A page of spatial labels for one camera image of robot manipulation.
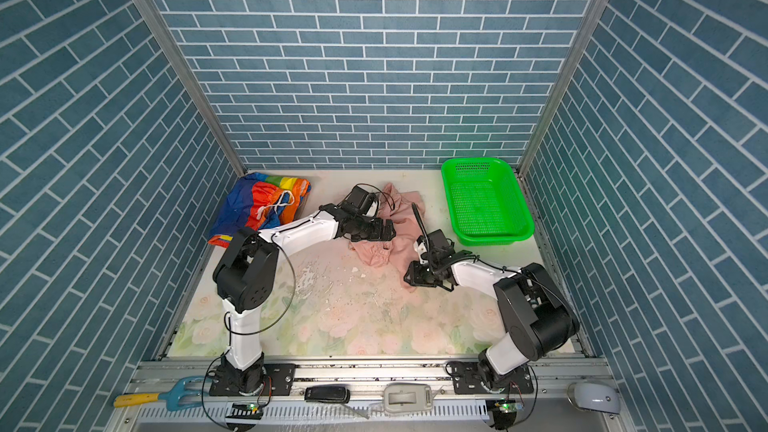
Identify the left green lit circuit board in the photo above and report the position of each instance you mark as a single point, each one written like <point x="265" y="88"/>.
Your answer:
<point x="243" y="417"/>

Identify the blue yellow handled tool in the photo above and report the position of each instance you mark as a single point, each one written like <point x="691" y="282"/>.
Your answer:
<point x="186" y="393"/>

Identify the aluminium right corner post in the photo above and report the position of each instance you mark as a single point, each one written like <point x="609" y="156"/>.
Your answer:
<point x="591" y="18"/>

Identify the green plastic basket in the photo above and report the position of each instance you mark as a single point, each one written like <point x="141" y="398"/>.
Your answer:
<point x="485" y="202"/>

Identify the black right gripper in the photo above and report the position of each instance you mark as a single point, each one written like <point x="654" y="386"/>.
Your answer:
<point x="414" y="269"/>

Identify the colourful striped shorts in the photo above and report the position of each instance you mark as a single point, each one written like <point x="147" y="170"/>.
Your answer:
<point x="258" y="201"/>

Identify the green lit circuit board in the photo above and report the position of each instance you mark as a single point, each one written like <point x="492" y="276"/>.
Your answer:
<point x="243" y="417"/>
<point x="503" y="413"/>

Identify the white computer mouse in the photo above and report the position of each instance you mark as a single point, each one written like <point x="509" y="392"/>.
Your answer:
<point x="591" y="396"/>

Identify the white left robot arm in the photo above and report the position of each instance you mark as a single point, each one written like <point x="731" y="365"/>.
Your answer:
<point x="245" y="278"/>

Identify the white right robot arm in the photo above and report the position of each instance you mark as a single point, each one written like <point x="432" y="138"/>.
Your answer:
<point x="537" y="317"/>

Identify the black car key fob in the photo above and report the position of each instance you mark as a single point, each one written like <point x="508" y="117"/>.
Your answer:
<point x="327" y="394"/>

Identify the aluminium corner post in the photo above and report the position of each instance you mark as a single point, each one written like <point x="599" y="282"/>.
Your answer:
<point x="591" y="18"/>
<point x="160" y="31"/>

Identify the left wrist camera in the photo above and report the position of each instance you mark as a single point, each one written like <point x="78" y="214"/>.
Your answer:
<point x="360" y="202"/>

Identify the aluminium left corner post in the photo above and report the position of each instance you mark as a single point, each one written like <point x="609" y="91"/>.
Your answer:
<point x="160" y="31"/>

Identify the right green lit circuit board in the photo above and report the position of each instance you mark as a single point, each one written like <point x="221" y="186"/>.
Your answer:
<point x="503" y="413"/>

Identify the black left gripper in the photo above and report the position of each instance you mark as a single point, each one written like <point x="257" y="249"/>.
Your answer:
<point x="377" y="232"/>

